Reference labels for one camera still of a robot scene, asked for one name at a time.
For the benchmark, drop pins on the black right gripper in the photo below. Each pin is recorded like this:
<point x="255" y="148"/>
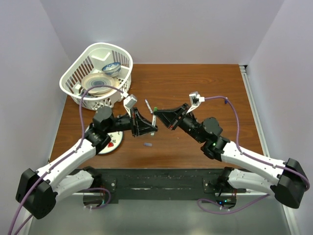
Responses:
<point x="170" y="117"/>

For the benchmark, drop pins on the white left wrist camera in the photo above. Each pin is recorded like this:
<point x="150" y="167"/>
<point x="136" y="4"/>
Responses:
<point x="129" y="102"/>

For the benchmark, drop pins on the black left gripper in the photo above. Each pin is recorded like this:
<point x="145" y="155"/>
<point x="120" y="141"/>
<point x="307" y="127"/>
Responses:
<point x="142" y="126"/>

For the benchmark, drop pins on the beige blue ceramic plate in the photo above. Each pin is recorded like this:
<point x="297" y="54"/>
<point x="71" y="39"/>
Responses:
<point x="98" y="79"/>

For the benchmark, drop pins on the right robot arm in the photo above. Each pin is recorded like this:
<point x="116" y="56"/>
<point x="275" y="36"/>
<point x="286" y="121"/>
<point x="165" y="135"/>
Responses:
<point x="285" y="180"/>

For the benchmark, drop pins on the white plastic dish basket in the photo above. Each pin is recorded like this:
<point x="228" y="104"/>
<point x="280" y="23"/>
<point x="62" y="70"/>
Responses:
<point x="92" y="60"/>

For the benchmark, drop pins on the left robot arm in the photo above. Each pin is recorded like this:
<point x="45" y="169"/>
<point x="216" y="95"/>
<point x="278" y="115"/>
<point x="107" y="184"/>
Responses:
<point x="40" y="190"/>

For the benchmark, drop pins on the blue white ceramic bowl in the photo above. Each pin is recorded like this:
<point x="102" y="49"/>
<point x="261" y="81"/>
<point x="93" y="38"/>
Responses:
<point x="112" y="69"/>

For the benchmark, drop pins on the white green pen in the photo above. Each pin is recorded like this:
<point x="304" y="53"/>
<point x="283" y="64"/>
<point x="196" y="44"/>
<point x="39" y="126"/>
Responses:
<point x="154" y="123"/>

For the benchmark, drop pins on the strawberry pattern plate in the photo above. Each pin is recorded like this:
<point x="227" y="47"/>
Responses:
<point x="116" y="140"/>

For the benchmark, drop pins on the white purple pen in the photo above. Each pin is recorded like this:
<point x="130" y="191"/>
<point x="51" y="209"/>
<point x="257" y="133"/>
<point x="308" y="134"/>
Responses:
<point x="148" y="106"/>

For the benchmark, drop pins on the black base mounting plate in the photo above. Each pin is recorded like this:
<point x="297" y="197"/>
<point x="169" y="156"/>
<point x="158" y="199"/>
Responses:
<point x="162" y="184"/>

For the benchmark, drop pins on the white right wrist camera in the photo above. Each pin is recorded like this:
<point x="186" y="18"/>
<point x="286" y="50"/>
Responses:
<point x="195" y="99"/>

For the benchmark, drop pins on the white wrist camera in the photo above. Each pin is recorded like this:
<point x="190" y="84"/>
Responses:
<point x="195" y="99"/>
<point x="129" y="102"/>

